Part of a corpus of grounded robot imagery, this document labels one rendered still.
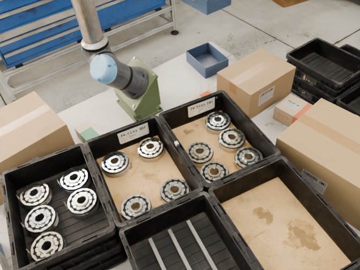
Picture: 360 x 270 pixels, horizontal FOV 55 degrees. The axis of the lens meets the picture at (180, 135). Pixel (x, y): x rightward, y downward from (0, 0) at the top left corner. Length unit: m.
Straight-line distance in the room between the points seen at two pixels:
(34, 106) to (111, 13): 1.75
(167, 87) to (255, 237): 0.98
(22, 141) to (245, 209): 0.88
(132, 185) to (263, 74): 0.80
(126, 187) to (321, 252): 0.68
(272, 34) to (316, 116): 2.27
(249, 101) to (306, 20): 2.44
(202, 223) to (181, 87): 0.87
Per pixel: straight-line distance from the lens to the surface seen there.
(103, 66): 1.47
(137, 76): 1.55
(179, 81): 1.87
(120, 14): 3.24
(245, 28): 3.69
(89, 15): 1.47
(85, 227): 1.22
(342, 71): 2.40
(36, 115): 1.56
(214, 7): 1.68
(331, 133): 1.37
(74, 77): 3.29
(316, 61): 2.44
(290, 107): 1.63
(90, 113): 1.78
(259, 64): 1.71
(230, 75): 1.63
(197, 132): 1.40
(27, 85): 3.15
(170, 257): 1.12
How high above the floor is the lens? 1.85
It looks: 47 degrees down
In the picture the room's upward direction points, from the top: 6 degrees counter-clockwise
